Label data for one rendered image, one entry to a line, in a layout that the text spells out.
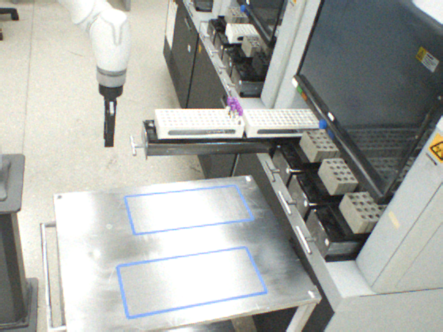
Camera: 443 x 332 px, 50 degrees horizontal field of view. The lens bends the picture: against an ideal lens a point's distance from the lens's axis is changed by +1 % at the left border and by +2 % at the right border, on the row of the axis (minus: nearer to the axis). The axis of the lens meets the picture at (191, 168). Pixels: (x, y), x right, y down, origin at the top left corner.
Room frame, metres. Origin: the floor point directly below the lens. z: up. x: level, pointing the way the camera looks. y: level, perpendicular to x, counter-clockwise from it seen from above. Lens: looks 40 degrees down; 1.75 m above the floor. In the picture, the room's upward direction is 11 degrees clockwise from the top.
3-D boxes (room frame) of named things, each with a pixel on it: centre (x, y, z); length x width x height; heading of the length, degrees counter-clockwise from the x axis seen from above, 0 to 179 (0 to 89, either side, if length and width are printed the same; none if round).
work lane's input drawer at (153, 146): (1.36, -0.12, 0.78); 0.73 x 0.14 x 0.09; 109
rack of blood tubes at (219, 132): (1.31, 0.00, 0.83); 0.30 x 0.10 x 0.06; 110
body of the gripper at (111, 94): (1.21, 0.29, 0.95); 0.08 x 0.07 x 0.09; 19
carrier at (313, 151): (1.28, -0.38, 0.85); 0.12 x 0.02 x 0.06; 20
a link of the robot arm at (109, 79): (1.21, 0.29, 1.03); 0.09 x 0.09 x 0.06
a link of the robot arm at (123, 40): (1.22, 0.29, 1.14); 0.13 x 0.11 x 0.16; 28
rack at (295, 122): (1.42, -0.29, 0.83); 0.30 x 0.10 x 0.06; 109
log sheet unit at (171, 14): (3.05, 0.34, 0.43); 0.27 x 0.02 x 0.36; 19
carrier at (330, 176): (1.14, -0.43, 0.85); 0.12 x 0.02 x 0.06; 19
